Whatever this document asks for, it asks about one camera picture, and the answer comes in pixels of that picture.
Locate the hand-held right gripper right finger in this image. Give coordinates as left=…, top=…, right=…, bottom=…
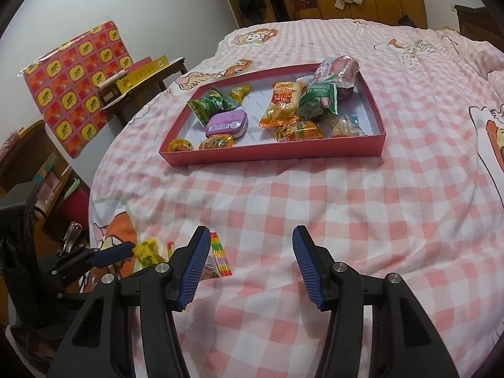
left=292, top=225, right=459, bottom=378

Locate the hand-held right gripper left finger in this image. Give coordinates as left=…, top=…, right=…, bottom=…
left=47, top=226, right=212, bottom=378

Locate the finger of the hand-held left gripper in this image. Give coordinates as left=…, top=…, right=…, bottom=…
left=51, top=242, right=136, bottom=284

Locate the yellow candy packet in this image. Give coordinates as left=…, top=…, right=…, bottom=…
left=134, top=238, right=168, bottom=270
left=229, top=85, right=251, bottom=103

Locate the red shallow cardboard box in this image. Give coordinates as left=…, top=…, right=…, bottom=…
left=158, top=63, right=387, bottom=167

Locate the orange green snack packet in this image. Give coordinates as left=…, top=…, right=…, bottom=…
left=274, top=120, right=324, bottom=142

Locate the blue orange candy packet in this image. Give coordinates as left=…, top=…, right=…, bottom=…
left=321, top=113, right=362, bottom=138

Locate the purple oval tin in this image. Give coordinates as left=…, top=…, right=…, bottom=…
left=205, top=110, right=249, bottom=139

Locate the green white snack packet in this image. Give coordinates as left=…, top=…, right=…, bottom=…
left=298, top=81, right=339, bottom=121

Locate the orange yellow snack packet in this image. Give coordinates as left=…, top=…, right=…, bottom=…
left=259, top=81, right=307, bottom=129

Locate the pink bread packet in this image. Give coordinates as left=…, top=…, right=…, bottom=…
left=314, top=55, right=361, bottom=101

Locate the rainbow striped candy packet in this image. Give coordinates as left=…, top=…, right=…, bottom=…
left=203, top=232, right=233, bottom=279

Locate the metal spring clip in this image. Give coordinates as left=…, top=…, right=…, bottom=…
left=58, top=222, right=83, bottom=255

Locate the low shelf with books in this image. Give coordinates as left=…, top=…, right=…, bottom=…
left=33, top=153, right=93, bottom=241

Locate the pink checked printed blanket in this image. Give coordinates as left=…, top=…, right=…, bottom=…
left=89, top=19, right=504, bottom=378

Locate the wooden cabinet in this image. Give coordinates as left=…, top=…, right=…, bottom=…
left=0, top=120, right=56, bottom=198

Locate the brown cardboard box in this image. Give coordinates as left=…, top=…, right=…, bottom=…
left=98, top=84, right=123, bottom=105

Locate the rolled paper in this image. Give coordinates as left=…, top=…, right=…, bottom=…
left=98, top=70, right=129, bottom=89

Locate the yellow flat box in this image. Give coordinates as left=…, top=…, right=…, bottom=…
left=116, top=56, right=170, bottom=93

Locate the dark wooden side table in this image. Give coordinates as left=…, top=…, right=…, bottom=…
left=102, top=57, right=190, bottom=124

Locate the dark wooden headboard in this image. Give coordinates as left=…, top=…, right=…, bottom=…
left=453, top=4, right=504, bottom=54

